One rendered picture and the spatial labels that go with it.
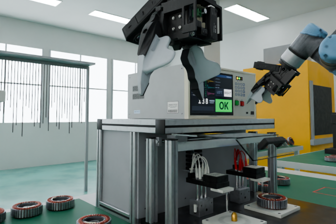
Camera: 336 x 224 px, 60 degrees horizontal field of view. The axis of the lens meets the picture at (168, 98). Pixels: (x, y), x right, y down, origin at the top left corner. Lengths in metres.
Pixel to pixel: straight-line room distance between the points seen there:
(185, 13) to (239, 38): 7.28
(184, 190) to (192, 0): 0.92
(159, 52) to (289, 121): 4.42
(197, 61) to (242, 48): 7.11
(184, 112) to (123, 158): 0.29
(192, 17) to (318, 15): 6.48
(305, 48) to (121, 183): 0.82
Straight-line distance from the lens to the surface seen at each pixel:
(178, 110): 1.07
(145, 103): 1.22
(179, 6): 0.42
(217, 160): 1.35
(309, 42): 1.10
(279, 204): 1.21
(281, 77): 1.14
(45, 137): 7.40
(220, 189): 1.03
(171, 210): 0.96
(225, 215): 1.11
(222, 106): 1.18
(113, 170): 1.20
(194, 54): 0.48
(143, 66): 0.40
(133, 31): 0.50
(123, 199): 1.16
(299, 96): 4.71
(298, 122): 4.71
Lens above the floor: 1.12
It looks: 4 degrees up
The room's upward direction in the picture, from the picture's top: straight up
